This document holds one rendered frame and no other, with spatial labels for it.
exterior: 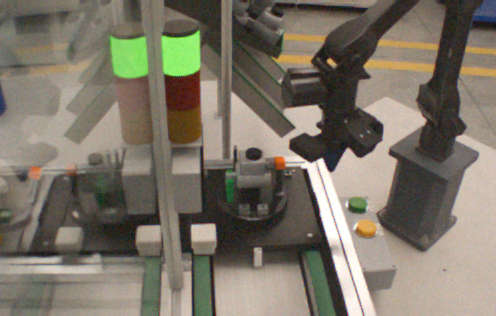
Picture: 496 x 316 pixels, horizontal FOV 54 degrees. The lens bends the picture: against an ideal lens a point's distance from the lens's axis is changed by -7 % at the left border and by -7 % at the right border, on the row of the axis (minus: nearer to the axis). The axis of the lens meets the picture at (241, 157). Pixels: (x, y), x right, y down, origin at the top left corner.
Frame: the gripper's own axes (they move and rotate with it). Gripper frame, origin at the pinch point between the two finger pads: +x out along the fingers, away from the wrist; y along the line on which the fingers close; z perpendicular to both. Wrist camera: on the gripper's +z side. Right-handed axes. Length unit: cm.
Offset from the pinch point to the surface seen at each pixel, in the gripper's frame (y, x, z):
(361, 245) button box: -2.7, 12.3, 12.3
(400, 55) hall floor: 271, 110, -163
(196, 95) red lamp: -31.4, -24.6, 2.6
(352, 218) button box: 1.6, 12.4, 6.0
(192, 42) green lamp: -31.7, -32.0, 2.8
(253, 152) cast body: -12.1, -1.2, -8.8
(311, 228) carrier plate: -7.7, 11.3, 3.7
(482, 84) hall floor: 284, 110, -94
